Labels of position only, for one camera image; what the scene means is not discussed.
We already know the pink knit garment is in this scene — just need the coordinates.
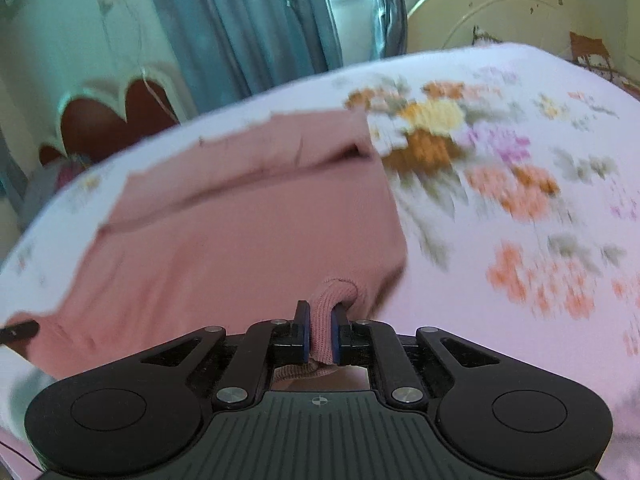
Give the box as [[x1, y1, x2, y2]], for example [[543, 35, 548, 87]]
[[1, 110, 407, 379]]

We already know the floral pink bedsheet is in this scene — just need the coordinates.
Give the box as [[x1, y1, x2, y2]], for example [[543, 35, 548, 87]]
[[1, 44, 639, 479]]

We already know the red scalloped headboard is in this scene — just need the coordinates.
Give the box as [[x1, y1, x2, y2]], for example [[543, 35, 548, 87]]
[[38, 63, 196, 165]]

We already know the blue curtain left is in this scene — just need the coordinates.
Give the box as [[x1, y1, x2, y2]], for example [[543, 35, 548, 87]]
[[153, 0, 343, 113]]

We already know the blue curtain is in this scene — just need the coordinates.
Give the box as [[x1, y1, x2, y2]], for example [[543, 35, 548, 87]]
[[153, 0, 343, 113], [373, 0, 408, 60]]

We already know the blue curtain right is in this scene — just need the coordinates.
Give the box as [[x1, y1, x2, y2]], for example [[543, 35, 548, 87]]
[[373, 0, 408, 60]]

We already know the window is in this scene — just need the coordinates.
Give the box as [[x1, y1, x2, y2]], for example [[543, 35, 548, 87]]
[[316, 0, 417, 66]]

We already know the patterned cushion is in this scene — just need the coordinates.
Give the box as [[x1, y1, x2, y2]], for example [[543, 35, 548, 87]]
[[570, 32, 639, 99]]

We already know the cream round headboard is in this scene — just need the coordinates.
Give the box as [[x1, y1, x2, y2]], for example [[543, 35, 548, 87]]
[[407, 0, 639, 78]]

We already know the white hanging cable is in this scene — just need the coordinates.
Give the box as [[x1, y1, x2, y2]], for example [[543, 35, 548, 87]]
[[96, 0, 181, 126]]

